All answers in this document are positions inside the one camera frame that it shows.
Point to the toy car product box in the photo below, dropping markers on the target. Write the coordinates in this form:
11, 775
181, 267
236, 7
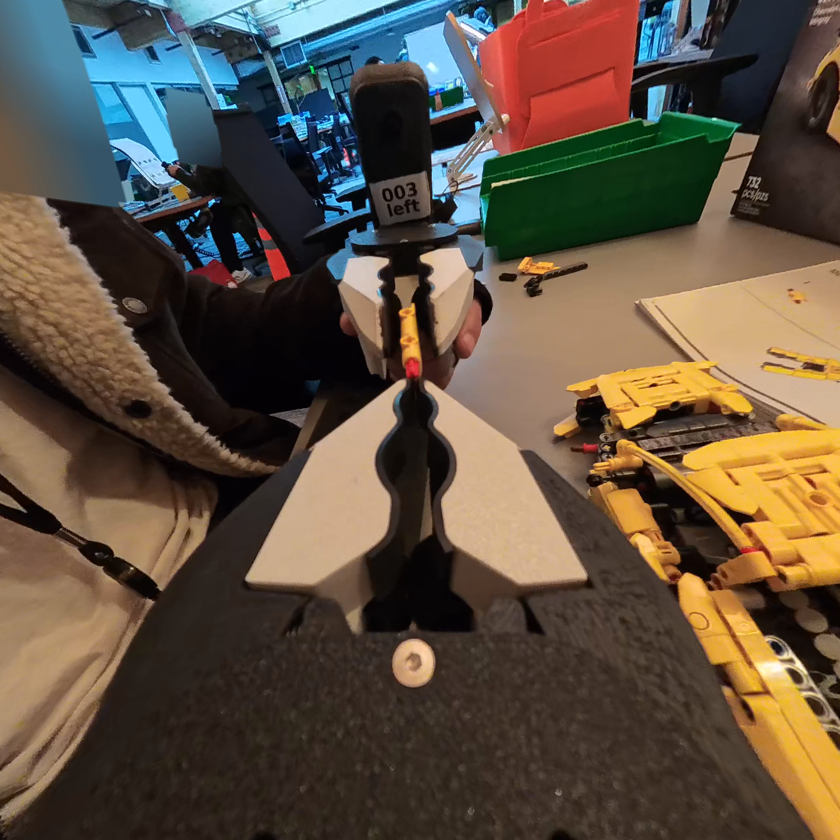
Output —
787, 164

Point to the green plastic bin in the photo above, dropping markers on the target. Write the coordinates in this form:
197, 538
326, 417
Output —
590, 210

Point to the open instruction booklet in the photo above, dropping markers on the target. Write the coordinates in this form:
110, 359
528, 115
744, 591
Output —
722, 328

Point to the yellow toy brick car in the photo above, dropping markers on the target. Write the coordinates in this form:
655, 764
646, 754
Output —
754, 472

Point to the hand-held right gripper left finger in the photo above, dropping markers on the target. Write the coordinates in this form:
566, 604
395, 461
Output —
328, 518

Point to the red felt bag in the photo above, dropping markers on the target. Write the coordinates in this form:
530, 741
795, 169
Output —
558, 79

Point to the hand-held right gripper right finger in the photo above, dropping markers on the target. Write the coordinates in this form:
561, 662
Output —
505, 518

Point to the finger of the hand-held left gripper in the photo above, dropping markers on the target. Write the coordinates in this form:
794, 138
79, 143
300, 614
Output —
361, 308
453, 295

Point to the white hoodie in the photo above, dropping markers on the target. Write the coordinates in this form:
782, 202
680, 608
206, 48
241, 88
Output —
98, 656

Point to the person's left forearm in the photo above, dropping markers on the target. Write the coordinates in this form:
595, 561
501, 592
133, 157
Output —
275, 328

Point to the person's left hand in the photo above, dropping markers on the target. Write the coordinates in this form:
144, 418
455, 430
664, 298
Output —
426, 374

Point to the yellow connector with red axle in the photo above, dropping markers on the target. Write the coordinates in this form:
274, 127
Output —
410, 348

